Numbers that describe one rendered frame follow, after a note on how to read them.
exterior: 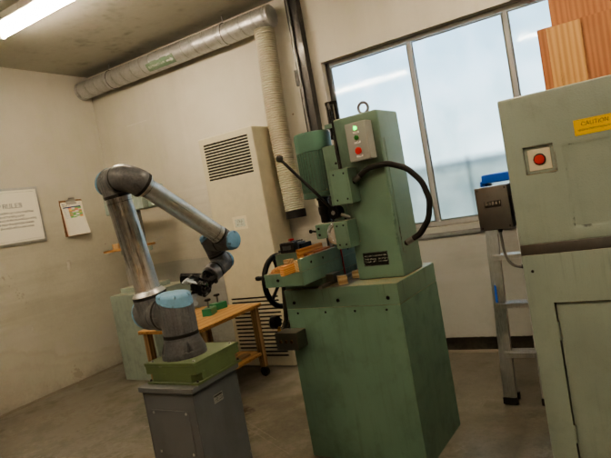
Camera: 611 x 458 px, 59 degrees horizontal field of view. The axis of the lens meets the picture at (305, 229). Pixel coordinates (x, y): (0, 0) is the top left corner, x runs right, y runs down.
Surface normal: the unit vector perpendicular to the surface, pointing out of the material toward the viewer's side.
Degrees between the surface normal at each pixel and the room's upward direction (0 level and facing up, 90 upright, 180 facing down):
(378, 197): 90
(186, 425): 90
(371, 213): 90
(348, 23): 90
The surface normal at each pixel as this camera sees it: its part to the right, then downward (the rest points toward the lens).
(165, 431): -0.50, 0.14
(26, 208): 0.85, -0.13
